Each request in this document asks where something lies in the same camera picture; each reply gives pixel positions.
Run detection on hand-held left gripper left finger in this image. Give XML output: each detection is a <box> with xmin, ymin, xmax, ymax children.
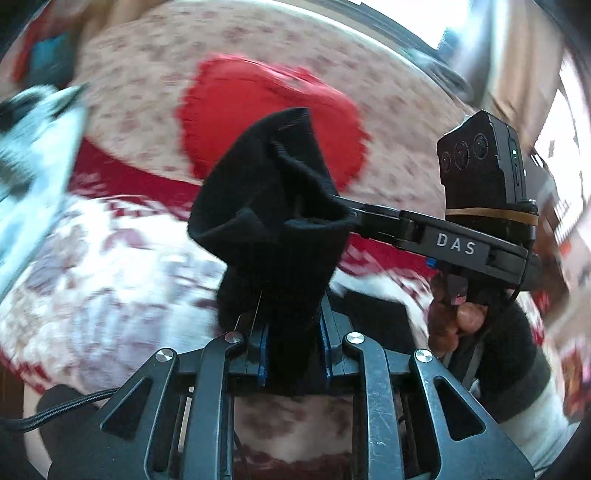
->
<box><xmin>48</xmin><ymin>322</ymin><xmax>271</xmax><ymax>480</ymax></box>

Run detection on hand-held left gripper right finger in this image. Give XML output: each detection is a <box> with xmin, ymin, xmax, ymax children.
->
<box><xmin>318</xmin><ymin>305</ymin><xmax>536</xmax><ymax>480</ymax></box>

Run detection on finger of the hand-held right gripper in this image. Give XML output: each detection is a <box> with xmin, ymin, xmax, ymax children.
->
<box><xmin>337</xmin><ymin>195</ymin><xmax>417</xmax><ymax>248</ymax></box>

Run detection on black pants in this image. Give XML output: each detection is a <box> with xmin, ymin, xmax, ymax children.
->
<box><xmin>187</xmin><ymin>107</ymin><xmax>432</xmax><ymax>398</ymax></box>

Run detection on person's right forearm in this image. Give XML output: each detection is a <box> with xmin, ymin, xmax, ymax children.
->
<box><xmin>478</xmin><ymin>300</ymin><xmax>578</xmax><ymax>467</ymax></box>

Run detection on person's right hand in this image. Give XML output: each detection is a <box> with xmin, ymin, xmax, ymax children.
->
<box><xmin>427</xmin><ymin>277</ymin><xmax>488</xmax><ymax>357</ymax></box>

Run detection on grey cloth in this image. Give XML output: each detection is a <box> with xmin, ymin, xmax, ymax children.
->
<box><xmin>411</xmin><ymin>48</ymin><xmax>476</xmax><ymax>100</ymax></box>

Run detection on red and white floral blanket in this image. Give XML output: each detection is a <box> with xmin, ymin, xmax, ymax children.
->
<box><xmin>0</xmin><ymin>138</ymin><xmax>555</xmax><ymax>467</ymax></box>

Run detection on red heart-shaped frilled pillow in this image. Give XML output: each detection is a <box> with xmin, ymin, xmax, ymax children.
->
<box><xmin>177</xmin><ymin>53</ymin><xmax>372</xmax><ymax>190</ymax></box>

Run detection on pink floral quilt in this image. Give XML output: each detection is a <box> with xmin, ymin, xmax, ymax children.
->
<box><xmin>69</xmin><ymin>0</ymin><xmax>467</xmax><ymax>222</ymax></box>

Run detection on white fleece-lined jacket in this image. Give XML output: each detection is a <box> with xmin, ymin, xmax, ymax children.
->
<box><xmin>0</xmin><ymin>85</ymin><xmax>90</xmax><ymax>296</ymax></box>

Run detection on teal bag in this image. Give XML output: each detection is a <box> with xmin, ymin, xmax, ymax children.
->
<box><xmin>28</xmin><ymin>37</ymin><xmax>70</xmax><ymax>79</ymax></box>

